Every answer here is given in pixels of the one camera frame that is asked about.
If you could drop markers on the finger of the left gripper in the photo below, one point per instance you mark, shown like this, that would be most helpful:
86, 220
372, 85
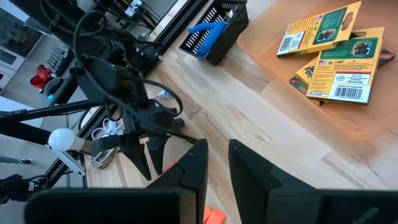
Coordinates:
136, 155
157, 152

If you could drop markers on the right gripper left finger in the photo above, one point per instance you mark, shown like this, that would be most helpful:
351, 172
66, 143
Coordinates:
192, 174

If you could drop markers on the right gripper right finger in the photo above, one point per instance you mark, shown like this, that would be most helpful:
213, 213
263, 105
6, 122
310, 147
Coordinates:
255, 180

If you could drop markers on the orange rubber eraser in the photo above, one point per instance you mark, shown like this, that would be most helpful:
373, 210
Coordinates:
217, 217
207, 214
169, 167

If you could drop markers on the yellow crayon box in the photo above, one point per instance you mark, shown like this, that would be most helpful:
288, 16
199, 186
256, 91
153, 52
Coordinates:
345, 68
302, 76
311, 31

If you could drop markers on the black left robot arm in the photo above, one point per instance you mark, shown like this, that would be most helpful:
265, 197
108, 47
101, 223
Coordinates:
93, 43

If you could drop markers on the white bulb lamp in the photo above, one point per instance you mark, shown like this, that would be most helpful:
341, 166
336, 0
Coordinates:
62, 140

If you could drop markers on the black metal stand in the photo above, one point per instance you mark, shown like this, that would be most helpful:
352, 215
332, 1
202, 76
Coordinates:
46, 113

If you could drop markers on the black slotted plastic basket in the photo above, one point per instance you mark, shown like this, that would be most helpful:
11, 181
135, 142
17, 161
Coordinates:
224, 46

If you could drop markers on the orange translucent plastic bin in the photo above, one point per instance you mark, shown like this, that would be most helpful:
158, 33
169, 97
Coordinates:
273, 74

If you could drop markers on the red crumpled object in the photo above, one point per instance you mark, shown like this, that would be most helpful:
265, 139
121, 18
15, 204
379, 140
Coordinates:
41, 77

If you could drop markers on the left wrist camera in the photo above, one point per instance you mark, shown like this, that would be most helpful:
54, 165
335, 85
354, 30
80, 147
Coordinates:
105, 77

